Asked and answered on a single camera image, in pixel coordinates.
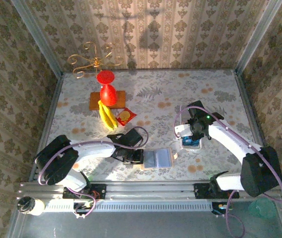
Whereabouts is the row of standing credit cards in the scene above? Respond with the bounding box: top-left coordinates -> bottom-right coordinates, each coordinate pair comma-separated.
182,107 -> 191,126

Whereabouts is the red snack packet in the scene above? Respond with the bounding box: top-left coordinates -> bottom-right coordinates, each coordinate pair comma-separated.
115,107 -> 138,126

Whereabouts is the yellow banana bunch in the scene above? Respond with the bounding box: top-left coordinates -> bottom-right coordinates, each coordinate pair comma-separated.
97,100 -> 119,131

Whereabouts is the floral fern print tablecloth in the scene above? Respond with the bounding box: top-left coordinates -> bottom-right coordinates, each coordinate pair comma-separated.
38,69 -> 268,180

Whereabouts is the brown wooden board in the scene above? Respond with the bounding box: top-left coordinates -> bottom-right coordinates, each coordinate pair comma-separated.
89,90 -> 127,110

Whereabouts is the red goblet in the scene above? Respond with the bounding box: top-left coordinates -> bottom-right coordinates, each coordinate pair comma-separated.
96,70 -> 118,107

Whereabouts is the teal plastic cup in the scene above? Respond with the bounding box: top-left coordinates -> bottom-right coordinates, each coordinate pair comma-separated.
248,197 -> 278,220

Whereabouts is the white bottle black cap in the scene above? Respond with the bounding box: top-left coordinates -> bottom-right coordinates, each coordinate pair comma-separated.
16,195 -> 46,216

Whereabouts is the aluminium mounting rail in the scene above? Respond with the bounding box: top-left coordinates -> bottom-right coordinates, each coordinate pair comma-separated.
19,179 -> 282,199

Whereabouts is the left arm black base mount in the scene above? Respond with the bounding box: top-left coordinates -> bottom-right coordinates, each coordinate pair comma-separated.
62,183 -> 107,200

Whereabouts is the white slotted cable duct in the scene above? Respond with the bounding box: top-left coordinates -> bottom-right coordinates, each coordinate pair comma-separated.
43,199 -> 213,213

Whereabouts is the aluminium table side rail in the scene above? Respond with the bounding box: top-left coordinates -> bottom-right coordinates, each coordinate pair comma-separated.
29,75 -> 64,180
233,70 -> 277,180

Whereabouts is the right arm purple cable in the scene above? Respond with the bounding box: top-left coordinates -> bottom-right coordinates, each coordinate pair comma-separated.
172,106 -> 282,238

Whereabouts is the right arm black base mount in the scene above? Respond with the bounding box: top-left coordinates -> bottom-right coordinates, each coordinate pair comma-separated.
194,182 -> 240,199

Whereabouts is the gold wire scroll stand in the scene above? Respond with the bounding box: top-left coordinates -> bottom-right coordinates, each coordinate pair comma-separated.
67,41 -> 124,79

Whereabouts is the aluminium frame post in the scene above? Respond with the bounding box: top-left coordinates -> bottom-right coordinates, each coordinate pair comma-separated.
10,0 -> 64,79
234,0 -> 282,75

